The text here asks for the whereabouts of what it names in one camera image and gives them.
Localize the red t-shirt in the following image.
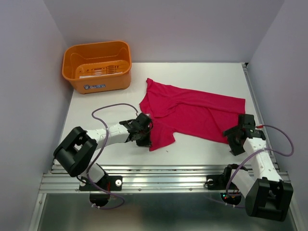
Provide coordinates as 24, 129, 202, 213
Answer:
140, 78, 245, 151

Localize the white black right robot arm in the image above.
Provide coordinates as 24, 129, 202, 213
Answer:
221, 114, 294, 222

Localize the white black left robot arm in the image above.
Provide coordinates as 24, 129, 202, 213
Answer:
53, 113, 153, 190

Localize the orange plastic basket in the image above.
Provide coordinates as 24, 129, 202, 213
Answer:
62, 41, 132, 94

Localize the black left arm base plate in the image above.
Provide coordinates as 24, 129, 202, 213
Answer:
77, 175, 123, 192

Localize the aluminium rail frame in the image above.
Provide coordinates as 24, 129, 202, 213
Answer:
29, 63, 306, 231

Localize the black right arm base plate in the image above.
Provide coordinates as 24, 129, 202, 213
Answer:
204, 174, 230, 190

